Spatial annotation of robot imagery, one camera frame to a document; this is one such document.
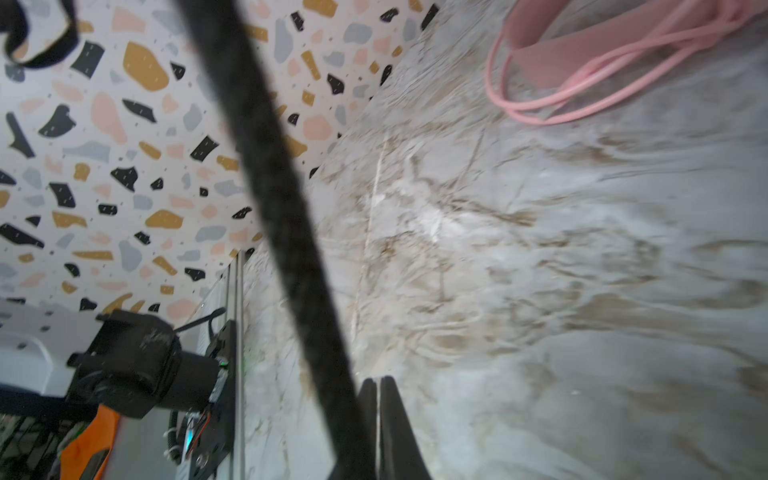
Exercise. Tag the pink headphones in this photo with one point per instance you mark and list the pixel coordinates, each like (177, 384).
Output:
(549, 63)

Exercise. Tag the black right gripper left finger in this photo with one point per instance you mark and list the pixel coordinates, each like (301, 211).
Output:
(358, 461)

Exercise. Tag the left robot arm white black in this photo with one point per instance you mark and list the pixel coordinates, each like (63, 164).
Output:
(66, 364)

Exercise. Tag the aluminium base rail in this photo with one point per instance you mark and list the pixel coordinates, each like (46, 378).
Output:
(223, 302)

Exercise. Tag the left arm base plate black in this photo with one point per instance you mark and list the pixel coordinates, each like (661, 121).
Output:
(209, 442)

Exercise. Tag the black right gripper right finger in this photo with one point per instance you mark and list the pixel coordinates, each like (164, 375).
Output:
(400, 456)

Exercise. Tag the orange object behind rail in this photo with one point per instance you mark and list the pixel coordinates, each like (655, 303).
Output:
(87, 455)

